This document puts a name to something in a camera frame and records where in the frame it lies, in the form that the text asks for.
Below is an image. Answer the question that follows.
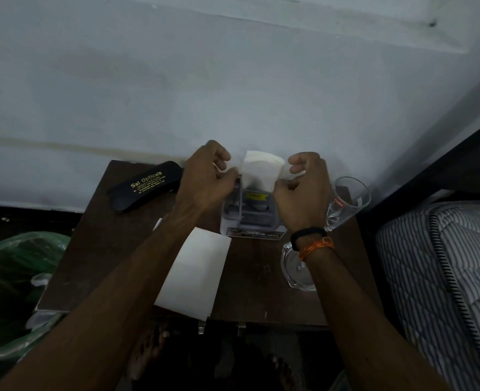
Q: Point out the person's left hand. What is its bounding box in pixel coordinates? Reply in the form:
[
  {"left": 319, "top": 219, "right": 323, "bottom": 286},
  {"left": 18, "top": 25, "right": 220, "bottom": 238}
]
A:
[{"left": 174, "top": 139, "right": 239, "bottom": 215}]

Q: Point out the person's right hand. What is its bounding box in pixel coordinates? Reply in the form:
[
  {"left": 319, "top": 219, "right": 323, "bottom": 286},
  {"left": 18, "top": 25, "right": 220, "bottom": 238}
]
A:
[{"left": 273, "top": 152, "right": 332, "bottom": 235}]

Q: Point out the clear drinking glass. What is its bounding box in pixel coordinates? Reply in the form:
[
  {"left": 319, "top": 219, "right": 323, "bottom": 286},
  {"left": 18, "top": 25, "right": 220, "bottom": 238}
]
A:
[{"left": 324, "top": 176, "right": 371, "bottom": 232}]

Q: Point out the grey plastic organizer box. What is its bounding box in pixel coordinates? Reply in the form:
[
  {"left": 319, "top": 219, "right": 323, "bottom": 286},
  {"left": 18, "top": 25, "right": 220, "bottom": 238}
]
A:
[{"left": 220, "top": 176, "right": 286, "bottom": 241}]

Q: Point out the white paper napkin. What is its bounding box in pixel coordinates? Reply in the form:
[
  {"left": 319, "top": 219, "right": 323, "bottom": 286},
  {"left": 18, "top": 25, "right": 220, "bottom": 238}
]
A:
[
  {"left": 153, "top": 217, "right": 232, "bottom": 321},
  {"left": 239, "top": 150, "right": 286, "bottom": 193}
]

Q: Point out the black glasses case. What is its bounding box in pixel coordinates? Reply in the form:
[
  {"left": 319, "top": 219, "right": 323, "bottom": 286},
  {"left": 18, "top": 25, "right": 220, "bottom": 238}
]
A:
[{"left": 108, "top": 160, "right": 183, "bottom": 213}]

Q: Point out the clear glass ashtray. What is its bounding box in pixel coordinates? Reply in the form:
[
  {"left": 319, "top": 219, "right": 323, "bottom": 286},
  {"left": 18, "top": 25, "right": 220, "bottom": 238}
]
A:
[{"left": 280, "top": 242, "right": 320, "bottom": 292}]

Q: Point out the pink-white wrapper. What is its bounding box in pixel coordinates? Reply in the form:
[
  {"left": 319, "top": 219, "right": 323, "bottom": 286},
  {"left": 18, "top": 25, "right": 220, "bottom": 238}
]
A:
[{"left": 26, "top": 272, "right": 63, "bottom": 330}]

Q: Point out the person's left forearm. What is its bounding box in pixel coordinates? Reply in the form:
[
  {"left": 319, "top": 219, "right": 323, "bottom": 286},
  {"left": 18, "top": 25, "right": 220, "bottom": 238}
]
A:
[{"left": 0, "top": 207, "right": 200, "bottom": 391}]

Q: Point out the person's right forearm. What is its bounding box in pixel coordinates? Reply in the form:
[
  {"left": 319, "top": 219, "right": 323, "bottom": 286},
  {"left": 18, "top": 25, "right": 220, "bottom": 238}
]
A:
[{"left": 305, "top": 244, "right": 452, "bottom": 391}]

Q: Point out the person's right foot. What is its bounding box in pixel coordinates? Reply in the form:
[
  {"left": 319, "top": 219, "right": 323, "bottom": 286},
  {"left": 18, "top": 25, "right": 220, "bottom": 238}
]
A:
[{"left": 269, "top": 354, "right": 296, "bottom": 391}]

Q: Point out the person's foot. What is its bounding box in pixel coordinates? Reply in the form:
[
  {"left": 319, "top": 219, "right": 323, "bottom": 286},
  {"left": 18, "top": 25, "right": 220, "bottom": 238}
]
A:
[
  {"left": 132, "top": 321, "right": 170, "bottom": 381},
  {"left": 269, "top": 354, "right": 296, "bottom": 391}
]

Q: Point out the person's left foot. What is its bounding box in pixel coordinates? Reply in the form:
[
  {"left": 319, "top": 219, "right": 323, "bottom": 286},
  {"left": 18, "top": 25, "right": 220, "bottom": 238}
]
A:
[{"left": 132, "top": 321, "right": 170, "bottom": 381}]

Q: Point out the black wristband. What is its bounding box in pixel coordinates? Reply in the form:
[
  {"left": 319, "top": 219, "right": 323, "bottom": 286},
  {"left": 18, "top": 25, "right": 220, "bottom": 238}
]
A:
[{"left": 290, "top": 226, "right": 328, "bottom": 252}]

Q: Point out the grey striped quilted mattress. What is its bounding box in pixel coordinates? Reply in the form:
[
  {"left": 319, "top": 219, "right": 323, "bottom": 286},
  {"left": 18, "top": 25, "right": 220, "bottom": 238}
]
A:
[{"left": 376, "top": 200, "right": 480, "bottom": 391}]

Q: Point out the green lined waste bin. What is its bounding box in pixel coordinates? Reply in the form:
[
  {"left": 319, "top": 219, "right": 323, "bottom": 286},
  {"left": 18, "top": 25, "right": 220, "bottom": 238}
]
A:
[{"left": 0, "top": 231, "right": 71, "bottom": 361}]

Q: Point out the orange thread bracelet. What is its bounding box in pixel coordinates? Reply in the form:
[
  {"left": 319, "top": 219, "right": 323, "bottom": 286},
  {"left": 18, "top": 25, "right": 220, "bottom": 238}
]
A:
[{"left": 299, "top": 236, "right": 335, "bottom": 262}]

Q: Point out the black bed frame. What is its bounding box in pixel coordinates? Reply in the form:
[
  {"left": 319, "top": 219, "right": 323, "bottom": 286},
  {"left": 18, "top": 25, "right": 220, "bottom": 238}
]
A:
[{"left": 358, "top": 113, "right": 480, "bottom": 224}]

